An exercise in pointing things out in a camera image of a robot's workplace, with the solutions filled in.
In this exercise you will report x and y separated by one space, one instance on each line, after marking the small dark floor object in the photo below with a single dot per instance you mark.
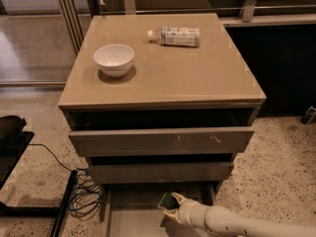
308 116

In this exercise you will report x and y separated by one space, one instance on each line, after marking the grey drawer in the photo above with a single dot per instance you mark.
132 210
161 173
165 141

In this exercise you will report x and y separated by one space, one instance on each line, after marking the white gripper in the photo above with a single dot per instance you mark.
190 210

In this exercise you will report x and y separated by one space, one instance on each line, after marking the black round object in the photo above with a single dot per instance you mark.
10 127

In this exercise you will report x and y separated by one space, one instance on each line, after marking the green and yellow sponge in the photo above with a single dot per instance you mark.
168 202

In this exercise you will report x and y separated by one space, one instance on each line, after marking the metal railing frame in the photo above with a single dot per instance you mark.
234 13

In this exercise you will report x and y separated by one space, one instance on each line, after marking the black stand frame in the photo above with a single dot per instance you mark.
39 179

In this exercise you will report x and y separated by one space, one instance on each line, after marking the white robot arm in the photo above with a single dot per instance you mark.
221 221

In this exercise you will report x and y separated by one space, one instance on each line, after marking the grey middle drawer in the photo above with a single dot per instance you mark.
161 173

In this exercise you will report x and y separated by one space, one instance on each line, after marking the white ceramic bowl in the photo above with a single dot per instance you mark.
114 60

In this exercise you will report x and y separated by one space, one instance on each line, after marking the grey top drawer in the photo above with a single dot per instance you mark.
165 141

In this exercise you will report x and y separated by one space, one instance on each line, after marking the grey drawer cabinet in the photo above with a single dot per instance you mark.
166 86

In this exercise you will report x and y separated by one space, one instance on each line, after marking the grey bottom drawer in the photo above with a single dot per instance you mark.
132 210

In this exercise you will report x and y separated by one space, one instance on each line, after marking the clear plastic labelled bottle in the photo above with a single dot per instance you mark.
175 36

